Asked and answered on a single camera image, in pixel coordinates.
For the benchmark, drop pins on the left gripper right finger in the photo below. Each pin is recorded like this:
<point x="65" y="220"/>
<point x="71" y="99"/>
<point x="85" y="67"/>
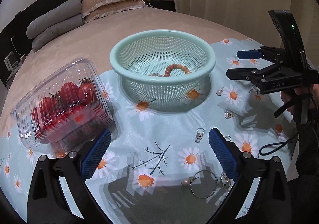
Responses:
<point x="260" y="193"/>

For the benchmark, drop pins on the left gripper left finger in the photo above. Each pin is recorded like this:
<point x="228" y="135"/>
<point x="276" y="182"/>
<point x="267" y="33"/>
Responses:
<point x="46" y="200"/>

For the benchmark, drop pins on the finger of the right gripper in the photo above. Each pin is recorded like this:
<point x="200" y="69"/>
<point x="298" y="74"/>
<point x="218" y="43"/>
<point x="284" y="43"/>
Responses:
<point x="250" y="54"/>
<point x="244" y="74"/>

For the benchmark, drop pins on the pearl earring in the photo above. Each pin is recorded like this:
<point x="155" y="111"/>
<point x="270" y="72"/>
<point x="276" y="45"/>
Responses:
<point x="187" y="181"/>
<point x="220" y="91"/>

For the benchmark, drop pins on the round crystal pendant earring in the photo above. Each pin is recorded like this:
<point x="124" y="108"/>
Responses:
<point x="229" y="114"/>

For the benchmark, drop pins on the large silver hoop bangle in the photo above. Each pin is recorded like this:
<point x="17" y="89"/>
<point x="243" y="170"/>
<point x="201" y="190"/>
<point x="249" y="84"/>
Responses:
<point x="203" y="184"/>

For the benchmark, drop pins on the crystal drop hoop earring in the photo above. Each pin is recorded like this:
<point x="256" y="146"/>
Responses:
<point x="199" y="134"/>

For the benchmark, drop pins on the operator hand on handle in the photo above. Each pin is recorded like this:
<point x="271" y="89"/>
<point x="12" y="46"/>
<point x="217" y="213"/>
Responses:
<point x="301" y="103"/>

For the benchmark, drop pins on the mint green mesh basket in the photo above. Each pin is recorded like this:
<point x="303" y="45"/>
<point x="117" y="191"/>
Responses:
<point x="165" y="66"/>

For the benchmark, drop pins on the clear plastic tomato box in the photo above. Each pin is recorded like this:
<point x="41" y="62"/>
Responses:
<point x="64" y="111"/>

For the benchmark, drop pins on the daisy print blue cloth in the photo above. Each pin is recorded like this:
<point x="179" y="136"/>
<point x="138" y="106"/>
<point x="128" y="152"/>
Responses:
<point x="153" y="148"/>

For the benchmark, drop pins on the lower beige frilled pillow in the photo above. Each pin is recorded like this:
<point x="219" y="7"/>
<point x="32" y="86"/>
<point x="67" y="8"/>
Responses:
<point x="114" y="8"/>

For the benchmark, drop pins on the white device on nightstand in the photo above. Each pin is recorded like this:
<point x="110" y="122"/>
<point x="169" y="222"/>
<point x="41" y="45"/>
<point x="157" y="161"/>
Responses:
<point x="11" y="62"/>

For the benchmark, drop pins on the beige bed cover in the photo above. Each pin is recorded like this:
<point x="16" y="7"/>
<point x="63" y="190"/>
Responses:
<point x="95" y="40"/>

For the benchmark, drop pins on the lower grey pillow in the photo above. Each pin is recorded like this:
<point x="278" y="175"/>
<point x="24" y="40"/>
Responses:
<point x="55" y="31"/>

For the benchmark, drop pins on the grey pillow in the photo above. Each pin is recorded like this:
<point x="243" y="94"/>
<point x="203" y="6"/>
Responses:
<point x="63" y="12"/>
<point x="55" y="31"/>

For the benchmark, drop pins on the upper grey pillow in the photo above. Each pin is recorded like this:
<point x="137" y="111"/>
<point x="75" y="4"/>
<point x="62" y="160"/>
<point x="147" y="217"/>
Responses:
<point x="63" y="12"/>

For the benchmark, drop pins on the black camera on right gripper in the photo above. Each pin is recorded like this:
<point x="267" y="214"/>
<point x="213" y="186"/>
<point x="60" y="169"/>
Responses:
<point x="287" y="27"/>

